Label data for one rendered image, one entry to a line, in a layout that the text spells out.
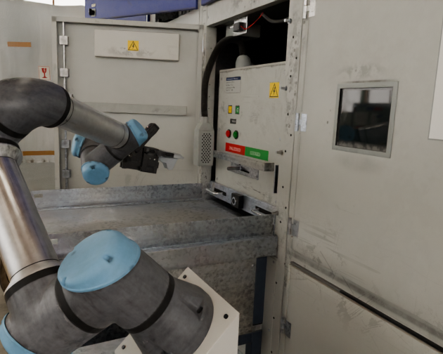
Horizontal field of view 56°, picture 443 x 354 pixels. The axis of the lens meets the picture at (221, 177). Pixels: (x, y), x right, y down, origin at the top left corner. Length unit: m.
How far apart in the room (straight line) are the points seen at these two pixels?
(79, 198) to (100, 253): 1.02
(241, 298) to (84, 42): 1.23
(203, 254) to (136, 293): 0.56
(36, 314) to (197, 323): 0.25
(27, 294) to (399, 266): 0.71
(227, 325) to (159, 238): 0.51
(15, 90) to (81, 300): 0.44
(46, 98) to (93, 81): 0.99
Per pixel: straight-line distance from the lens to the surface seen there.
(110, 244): 0.66
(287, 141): 1.25
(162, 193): 1.74
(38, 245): 0.80
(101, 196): 1.68
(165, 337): 0.72
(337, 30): 1.10
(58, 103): 0.93
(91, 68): 1.90
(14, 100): 0.90
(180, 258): 1.18
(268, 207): 1.41
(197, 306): 0.75
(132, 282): 0.66
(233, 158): 1.56
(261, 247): 1.30
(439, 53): 0.90
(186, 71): 1.86
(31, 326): 0.74
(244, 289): 1.34
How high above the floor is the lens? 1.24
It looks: 9 degrees down
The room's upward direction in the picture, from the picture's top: 3 degrees clockwise
